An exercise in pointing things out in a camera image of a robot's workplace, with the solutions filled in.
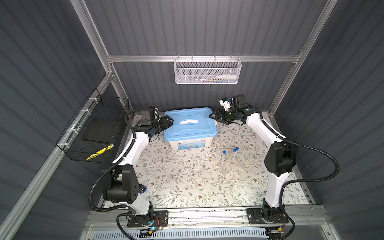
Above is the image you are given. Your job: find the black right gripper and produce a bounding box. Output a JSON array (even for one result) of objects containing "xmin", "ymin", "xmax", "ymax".
[{"xmin": 209, "ymin": 109, "xmax": 238, "ymax": 125}]

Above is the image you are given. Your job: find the blue plastic box lid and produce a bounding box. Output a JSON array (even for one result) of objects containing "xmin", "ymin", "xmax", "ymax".
[{"xmin": 164, "ymin": 107, "xmax": 219, "ymax": 142}]

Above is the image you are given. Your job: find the white plastic storage box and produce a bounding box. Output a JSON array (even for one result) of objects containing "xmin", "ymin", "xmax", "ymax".
[{"xmin": 168, "ymin": 137, "xmax": 215, "ymax": 151}]

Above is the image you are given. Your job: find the blue capped test tube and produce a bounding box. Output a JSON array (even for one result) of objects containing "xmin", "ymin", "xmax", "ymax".
[
  {"xmin": 221, "ymin": 150, "xmax": 228, "ymax": 176},
  {"xmin": 228, "ymin": 148, "xmax": 238, "ymax": 165},
  {"xmin": 235, "ymin": 147, "xmax": 244, "ymax": 168}
]

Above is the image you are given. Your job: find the clear test tube rack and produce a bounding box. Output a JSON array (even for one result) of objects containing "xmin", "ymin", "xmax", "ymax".
[{"xmin": 219, "ymin": 152, "xmax": 242, "ymax": 177}]

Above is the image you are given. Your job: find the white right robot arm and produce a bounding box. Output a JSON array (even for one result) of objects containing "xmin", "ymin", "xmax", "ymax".
[{"xmin": 210, "ymin": 95, "xmax": 297, "ymax": 223}]

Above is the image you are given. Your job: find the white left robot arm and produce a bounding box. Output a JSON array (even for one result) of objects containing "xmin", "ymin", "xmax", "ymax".
[{"xmin": 102, "ymin": 107, "xmax": 174, "ymax": 216}]

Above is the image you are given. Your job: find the white bottle in basket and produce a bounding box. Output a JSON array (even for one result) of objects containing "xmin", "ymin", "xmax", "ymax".
[{"xmin": 215, "ymin": 75, "xmax": 238, "ymax": 81}]

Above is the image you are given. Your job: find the blue object at table edge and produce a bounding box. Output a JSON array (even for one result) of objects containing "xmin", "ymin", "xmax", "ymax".
[{"xmin": 139, "ymin": 185, "xmax": 147, "ymax": 194}]

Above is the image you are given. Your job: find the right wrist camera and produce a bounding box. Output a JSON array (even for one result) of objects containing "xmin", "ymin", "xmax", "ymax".
[{"xmin": 219, "ymin": 98, "xmax": 233, "ymax": 112}]

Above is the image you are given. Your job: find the white wire mesh basket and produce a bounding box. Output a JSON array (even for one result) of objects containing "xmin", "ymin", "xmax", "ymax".
[{"xmin": 173, "ymin": 57, "xmax": 242, "ymax": 85}]

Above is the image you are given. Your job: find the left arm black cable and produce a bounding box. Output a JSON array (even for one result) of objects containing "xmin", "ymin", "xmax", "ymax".
[{"xmin": 88, "ymin": 110, "xmax": 142, "ymax": 213}]

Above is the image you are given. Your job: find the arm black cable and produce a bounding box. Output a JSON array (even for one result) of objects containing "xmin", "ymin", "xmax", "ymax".
[
  {"xmin": 259, "ymin": 110, "xmax": 340, "ymax": 208},
  {"xmin": 88, "ymin": 110, "xmax": 142, "ymax": 213}
]

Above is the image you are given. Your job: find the black wire wall basket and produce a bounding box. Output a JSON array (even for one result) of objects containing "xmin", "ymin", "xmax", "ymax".
[{"xmin": 57, "ymin": 89, "xmax": 130, "ymax": 164}]

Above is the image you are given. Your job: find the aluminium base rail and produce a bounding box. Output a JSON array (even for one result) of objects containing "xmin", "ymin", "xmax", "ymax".
[{"xmin": 84, "ymin": 205, "xmax": 330, "ymax": 231}]

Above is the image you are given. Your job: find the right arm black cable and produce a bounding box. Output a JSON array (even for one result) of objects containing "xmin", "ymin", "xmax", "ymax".
[{"xmin": 259, "ymin": 110, "xmax": 340, "ymax": 208}]

